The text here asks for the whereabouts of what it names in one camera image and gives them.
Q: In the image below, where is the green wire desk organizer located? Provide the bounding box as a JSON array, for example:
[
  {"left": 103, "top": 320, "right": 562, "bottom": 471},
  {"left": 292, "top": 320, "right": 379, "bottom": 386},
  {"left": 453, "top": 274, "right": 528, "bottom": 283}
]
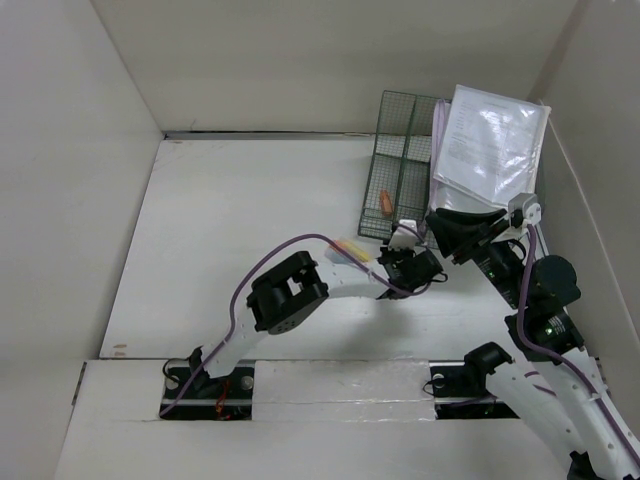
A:
[{"left": 356, "top": 89, "right": 545, "bottom": 246}]

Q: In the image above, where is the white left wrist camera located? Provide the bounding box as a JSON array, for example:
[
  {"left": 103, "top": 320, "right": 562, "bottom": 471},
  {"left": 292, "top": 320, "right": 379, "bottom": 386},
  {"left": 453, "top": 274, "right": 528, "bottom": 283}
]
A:
[{"left": 388, "top": 219, "right": 423, "bottom": 250}]

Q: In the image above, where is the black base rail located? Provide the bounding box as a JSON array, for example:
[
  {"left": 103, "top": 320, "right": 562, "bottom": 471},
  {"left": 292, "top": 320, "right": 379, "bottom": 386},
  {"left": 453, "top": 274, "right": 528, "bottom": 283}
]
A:
[{"left": 159, "top": 360, "right": 516, "bottom": 423}]

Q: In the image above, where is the clear mesh document pouch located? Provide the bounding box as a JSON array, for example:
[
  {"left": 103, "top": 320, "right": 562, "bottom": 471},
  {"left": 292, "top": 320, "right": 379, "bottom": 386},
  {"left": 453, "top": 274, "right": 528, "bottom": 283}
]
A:
[{"left": 429, "top": 84, "right": 551, "bottom": 213}]

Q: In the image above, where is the orange highlighter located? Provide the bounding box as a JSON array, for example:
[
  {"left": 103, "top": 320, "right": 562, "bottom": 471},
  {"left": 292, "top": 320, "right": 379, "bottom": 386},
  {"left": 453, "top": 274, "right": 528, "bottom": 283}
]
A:
[{"left": 335, "top": 239, "right": 358, "bottom": 255}]

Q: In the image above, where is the yellow highlighter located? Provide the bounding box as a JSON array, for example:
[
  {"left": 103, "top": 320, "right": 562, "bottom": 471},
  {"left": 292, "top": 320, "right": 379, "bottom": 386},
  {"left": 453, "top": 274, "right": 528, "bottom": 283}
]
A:
[{"left": 348, "top": 243, "right": 372, "bottom": 263}]

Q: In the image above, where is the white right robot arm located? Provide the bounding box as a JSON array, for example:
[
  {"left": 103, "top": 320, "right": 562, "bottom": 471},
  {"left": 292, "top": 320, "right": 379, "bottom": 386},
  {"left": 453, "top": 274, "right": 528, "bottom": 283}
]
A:
[{"left": 426, "top": 209, "right": 639, "bottom": 479}]

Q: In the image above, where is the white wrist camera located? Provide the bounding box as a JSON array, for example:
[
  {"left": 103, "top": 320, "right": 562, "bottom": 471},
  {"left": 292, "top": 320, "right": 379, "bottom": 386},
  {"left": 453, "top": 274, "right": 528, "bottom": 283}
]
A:
[
  {"left": 388, "top": 219, "right": 423, "bottom": 250},
  {"left": 508, "top": 193, "right": 542, "bottom": 229}
]

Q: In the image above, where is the clear pouch with purple zipper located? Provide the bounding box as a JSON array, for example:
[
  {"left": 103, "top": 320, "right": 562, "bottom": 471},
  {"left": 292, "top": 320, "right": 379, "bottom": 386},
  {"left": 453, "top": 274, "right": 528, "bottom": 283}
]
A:
[{"left": 429, "top": 91, "right": 504, "bottom": 213}]

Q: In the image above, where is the blue highlighter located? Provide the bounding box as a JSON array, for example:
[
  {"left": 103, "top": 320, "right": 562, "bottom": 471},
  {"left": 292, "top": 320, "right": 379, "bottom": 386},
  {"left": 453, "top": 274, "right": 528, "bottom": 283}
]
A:
[{"left": 324, "top": 239, "right": 351, "bottom": 264}]

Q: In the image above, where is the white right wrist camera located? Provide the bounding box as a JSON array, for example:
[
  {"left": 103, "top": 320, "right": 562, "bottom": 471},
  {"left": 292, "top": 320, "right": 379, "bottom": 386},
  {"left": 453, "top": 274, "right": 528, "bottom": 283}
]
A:
[{"left": 508, "top": 193, "right": 542, "bottom": 229}]

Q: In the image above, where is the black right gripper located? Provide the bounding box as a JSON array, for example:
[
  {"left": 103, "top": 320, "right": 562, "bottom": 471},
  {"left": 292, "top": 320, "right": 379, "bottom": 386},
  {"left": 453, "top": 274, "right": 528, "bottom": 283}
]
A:
[{"left": 424, "top": 204, "right": 529, "bottom": 307}]

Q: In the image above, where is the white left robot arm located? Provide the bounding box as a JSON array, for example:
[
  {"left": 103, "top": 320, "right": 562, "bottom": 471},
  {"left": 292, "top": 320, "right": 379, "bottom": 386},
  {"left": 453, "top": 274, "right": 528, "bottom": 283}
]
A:
[{"left": 188, "top": 249, "right": 446, "bottom": 397}]

